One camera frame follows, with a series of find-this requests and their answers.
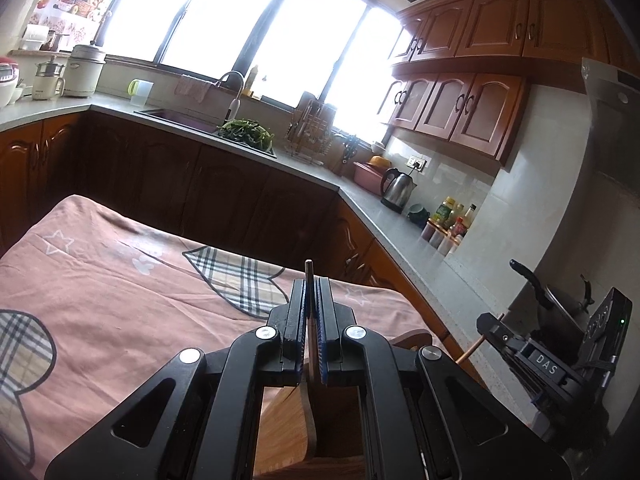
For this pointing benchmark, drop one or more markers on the green vegetables in sink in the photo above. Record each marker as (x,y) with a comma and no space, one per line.
(247,132)

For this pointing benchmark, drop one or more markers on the white rice cooker pot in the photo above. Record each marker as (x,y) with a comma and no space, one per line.
(83,70)

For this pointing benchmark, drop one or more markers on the red white rice cooker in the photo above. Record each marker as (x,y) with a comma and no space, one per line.
(9,76)

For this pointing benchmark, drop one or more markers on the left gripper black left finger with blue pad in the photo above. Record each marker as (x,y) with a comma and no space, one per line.
(197,417)

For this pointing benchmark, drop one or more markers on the steel range hood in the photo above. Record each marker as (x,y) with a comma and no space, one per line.
(614,135)

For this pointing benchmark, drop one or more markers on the upper wooden wall cabinets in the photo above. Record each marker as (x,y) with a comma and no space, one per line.
(463,68)

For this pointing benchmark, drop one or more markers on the small white kettle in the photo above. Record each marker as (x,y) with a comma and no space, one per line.
(49,82)

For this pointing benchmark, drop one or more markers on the pink container box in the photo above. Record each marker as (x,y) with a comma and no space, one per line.
(369,176)

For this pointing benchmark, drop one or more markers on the condiment bottles group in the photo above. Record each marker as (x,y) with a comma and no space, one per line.
(447,227)

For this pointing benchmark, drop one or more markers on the dish drying rack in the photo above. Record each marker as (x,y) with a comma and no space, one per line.
(310,131)

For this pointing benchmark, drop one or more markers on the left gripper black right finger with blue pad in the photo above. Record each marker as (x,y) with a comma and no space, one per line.
(421,415)

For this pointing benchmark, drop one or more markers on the stainless electric kettle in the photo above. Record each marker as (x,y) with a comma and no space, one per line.
(396,188)

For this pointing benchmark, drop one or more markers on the green handled clear jug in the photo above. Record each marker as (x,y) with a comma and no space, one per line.
(139,90)

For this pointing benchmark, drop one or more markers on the wooden chopstick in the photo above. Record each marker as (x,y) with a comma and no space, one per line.
(310,307)

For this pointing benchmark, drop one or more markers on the wooden utensil holder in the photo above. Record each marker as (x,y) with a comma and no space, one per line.
(310,431)

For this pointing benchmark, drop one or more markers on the black wok pan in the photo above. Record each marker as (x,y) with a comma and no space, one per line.
(556,308)

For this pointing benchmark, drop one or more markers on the pink bedsheet tablecloth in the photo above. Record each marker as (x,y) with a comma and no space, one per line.
(93,304)

